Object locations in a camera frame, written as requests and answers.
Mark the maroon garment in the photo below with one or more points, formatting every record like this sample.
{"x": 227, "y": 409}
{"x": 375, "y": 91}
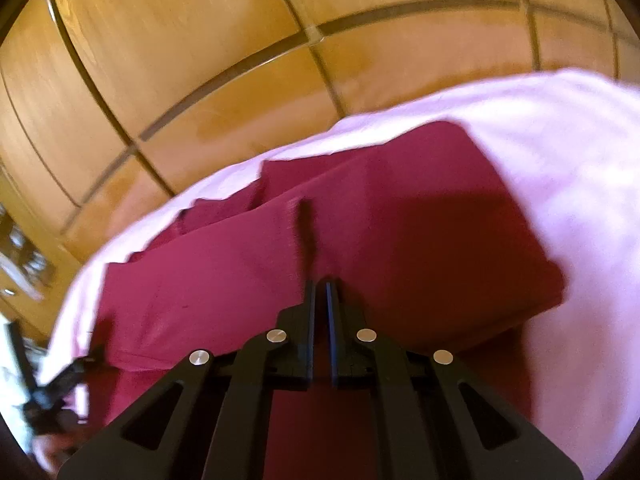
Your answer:
{"x": 400, "y": 235}

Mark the wooden wardrobe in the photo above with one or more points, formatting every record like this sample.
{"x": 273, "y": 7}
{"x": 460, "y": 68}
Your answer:
{"x": 200, "y": 60}

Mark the wooden display shelf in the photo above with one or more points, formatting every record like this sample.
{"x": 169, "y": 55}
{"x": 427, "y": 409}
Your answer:
{"x": 20, "y": 255}

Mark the pink bed sheet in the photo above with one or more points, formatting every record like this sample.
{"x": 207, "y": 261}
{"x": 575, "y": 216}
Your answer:
{"x": 575, "y": 185}

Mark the person's left forearm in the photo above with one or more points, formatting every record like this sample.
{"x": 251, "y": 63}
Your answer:
{"x": 55, "y": 452}

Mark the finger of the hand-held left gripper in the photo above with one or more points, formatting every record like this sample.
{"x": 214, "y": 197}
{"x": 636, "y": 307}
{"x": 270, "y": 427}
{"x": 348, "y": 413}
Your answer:
{"x": 80, "y": 367}

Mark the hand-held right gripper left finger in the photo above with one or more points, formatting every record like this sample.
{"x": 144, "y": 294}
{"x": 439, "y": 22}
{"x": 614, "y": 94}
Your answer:
{"x": 311, "y": 320}

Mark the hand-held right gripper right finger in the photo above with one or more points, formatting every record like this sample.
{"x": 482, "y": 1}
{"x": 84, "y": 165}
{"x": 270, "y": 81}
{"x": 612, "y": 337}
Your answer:
{"x": 331, "y": 320}

